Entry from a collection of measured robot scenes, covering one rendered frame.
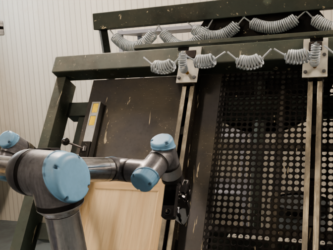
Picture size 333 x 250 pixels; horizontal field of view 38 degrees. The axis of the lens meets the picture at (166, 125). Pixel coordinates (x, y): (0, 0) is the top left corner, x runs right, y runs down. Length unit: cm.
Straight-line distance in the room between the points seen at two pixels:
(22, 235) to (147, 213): 61
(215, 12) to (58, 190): 182
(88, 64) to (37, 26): 344
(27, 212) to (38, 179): 126
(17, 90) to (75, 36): 105
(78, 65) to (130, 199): 78
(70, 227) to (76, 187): 11
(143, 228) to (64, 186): 103
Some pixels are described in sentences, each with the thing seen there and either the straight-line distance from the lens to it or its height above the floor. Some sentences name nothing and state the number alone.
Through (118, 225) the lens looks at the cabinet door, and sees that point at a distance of 216.
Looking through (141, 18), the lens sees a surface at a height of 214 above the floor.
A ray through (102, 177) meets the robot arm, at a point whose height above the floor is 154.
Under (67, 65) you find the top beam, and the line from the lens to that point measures 257.
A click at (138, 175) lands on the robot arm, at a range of 143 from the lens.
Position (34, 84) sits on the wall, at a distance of 595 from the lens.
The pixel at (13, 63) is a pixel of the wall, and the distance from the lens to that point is 612.
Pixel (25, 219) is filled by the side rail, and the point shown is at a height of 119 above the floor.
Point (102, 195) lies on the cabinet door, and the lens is 224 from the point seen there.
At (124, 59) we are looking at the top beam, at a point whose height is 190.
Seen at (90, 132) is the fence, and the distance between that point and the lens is 237.
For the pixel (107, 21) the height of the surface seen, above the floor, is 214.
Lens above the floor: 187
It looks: 7 degrees down
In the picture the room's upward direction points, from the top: 3 degrees counter-clockwise
